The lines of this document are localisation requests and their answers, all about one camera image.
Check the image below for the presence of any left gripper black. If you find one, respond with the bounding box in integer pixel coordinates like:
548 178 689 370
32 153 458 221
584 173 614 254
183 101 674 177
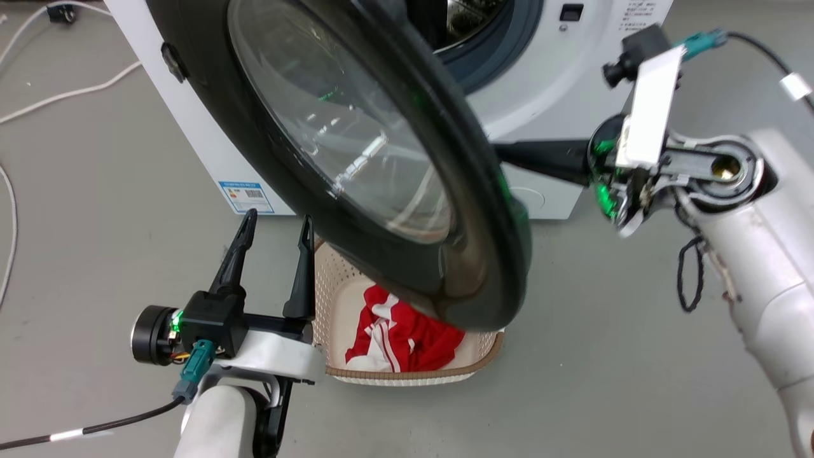
130 209 317 367

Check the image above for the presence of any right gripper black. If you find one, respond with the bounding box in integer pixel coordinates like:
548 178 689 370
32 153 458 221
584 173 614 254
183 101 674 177
492 114 663 239

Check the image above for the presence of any black round washer door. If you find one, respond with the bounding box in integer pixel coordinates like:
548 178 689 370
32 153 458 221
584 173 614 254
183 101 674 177
145 0 534 332

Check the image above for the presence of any white front-load washing machine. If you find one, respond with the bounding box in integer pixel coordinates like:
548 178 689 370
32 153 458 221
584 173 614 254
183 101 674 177
104 0 675 221

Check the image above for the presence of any grey rubber door gasket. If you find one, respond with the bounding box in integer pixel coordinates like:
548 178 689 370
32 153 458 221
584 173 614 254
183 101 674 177
435 0 546 95

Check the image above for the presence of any beige woven laundry basket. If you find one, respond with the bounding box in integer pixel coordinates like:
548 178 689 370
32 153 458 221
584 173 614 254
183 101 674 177
312 238 506 387

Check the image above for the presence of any blue energy label sticker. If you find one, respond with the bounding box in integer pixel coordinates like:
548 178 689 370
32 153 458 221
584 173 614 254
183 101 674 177
217 181 276 216

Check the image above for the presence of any red and white garment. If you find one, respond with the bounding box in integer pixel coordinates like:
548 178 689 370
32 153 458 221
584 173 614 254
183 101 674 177
345 284 467 373

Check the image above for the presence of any steel washer drum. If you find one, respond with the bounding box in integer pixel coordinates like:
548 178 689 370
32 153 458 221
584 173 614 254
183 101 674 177
445 0 516 49

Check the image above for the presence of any white camera mounting plate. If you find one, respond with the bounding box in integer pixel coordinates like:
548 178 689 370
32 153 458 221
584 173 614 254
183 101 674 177
615 46 687 170

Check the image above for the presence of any thin black cable loop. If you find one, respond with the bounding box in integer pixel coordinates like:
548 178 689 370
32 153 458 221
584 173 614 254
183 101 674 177
675 234 707 313

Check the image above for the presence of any black cable with teal plug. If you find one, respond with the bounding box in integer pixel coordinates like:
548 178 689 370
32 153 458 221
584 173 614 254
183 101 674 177
0 339 217 450
679 28 814 115

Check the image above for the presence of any white floor cable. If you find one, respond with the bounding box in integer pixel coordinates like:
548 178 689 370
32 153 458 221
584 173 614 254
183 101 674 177
0 164 18 309
0 0 110 67
0 61 142 125

